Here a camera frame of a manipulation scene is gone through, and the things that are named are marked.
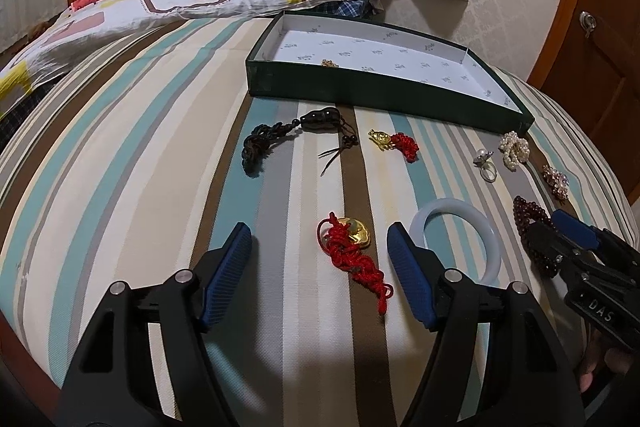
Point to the small gold charm red knot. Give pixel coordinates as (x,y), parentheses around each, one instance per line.
(405,144)

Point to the large gold charm red knot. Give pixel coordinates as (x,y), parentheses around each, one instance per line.
(350,252)

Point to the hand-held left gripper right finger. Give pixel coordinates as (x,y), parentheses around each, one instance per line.
(410,272)

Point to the person's right hand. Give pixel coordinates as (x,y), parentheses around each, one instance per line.
(597,367)

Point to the pink rhinestone brooch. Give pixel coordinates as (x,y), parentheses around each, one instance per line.
(556,179)

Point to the wooden door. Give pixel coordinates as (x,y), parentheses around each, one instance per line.
(600,82)

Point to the white jade bangle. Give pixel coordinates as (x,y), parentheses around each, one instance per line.
(450,205)

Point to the small gold ornament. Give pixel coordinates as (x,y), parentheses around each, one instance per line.
(328,64)

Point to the dark green shallow box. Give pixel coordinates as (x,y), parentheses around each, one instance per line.
(380,57)

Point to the black gourd pendant with tassel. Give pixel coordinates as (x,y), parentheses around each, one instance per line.
(320,114)

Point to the pearl cluster brooch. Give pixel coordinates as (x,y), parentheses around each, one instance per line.
(515,149)

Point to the metal door lock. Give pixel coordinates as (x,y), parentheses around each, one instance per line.
(587,22)

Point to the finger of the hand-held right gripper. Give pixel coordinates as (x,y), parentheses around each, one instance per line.
(575,229)
(550,247)

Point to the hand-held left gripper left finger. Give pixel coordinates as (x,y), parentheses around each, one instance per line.
(225,277)

